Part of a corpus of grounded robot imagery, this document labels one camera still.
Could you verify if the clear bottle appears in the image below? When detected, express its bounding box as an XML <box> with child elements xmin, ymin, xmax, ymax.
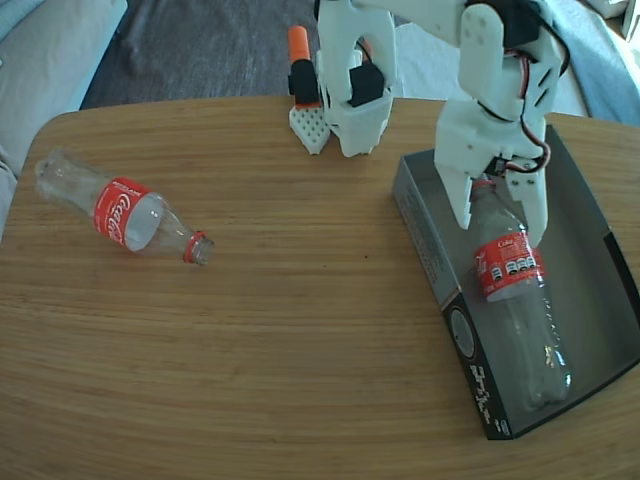
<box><xmin>467</xmin><ymin>177</ymin><xmax>575</xmax><ymax>414</ymax></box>
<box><xmin>34</xmin><ymin>147</ymin><xmax>216</xmax><ymax>269</ymax></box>

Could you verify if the light grey sofa cushion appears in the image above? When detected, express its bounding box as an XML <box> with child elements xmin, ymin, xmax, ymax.
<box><xmin>0</xmin><ymin>0</ymin><xmax>129</xmax><ymax>246</ymax></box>
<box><xmin>394</xmin><ymin>14</ymin><xmax>589</xmax><ymax>119</ymax></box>

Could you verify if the black camera cable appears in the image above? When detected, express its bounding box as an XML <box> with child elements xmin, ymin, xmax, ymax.
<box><xmin>539</xmin><ymin>14</ymin><xmax>571</xmax><ymax>81</ymax></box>

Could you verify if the grey cardboard box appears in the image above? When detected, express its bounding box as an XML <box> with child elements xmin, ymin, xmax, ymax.
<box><xmin>390</xmin><ymin>124</ymin><xmax>640</xmax><ymax>441</ymax></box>

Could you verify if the light blue blanket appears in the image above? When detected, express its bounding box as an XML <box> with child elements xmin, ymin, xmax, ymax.
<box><xmin>542</xmin><ymin>0</ymin><xmax>640</xmax><ymax>126</ymax></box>

